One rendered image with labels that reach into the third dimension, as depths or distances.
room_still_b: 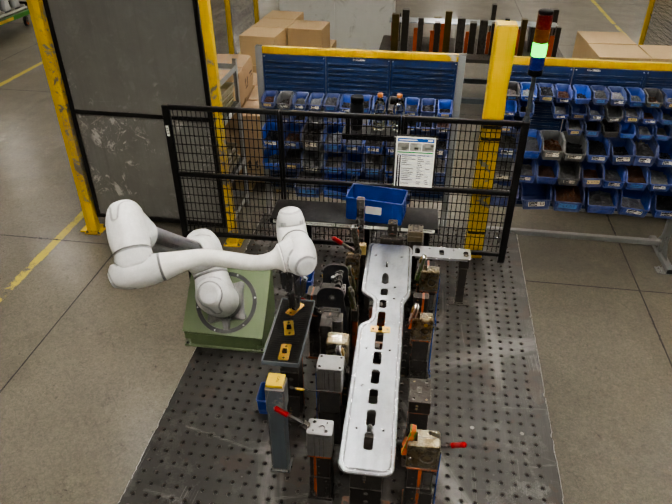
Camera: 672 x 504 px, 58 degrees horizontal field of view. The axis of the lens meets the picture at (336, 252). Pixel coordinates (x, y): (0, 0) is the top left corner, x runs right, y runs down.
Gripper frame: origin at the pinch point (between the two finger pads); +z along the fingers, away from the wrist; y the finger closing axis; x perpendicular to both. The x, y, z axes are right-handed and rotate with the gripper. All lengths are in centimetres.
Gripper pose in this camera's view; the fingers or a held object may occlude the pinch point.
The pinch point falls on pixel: (294, 300)
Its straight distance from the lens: 240.6
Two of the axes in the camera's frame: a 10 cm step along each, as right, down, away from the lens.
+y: 8.5, 3.0, -4.4
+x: 5.3, -4.7, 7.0
